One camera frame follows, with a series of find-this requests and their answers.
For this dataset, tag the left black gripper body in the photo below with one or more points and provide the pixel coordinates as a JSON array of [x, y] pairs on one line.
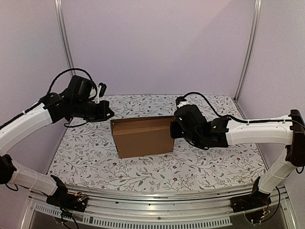
[[93, 115]]

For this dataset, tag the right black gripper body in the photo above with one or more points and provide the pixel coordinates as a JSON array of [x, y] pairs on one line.
[[176, 129]]

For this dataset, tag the brown cardboard box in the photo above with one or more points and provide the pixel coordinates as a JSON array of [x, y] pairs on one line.
[[142, 136]]

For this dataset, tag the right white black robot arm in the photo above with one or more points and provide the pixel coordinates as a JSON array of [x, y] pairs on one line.
[[225, 131]]

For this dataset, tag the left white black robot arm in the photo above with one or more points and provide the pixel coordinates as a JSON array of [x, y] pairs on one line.
[[81, 99]]

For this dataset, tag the floral patterned table mat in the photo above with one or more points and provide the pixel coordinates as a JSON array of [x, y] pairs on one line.
[[87, 157]]

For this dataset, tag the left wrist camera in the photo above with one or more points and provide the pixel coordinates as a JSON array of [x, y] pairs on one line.
[[100, 92]]

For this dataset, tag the front aluminium rail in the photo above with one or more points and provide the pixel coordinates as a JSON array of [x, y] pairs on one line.
[[203, 209]]

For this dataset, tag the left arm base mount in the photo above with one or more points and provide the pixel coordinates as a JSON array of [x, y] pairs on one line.
[[76, 202]]

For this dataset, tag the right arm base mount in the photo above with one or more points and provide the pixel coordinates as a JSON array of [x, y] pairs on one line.
[[255, 206]]

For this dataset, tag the left aluminium frame post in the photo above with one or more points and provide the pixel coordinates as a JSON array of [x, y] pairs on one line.
[[63, 32]]

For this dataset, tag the aluminium frame post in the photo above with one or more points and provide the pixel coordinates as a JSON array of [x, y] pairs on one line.
[[249, 50], [63, 32]]

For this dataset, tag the right aluminium frame post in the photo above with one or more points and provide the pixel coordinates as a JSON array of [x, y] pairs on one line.
[[249, 50]]

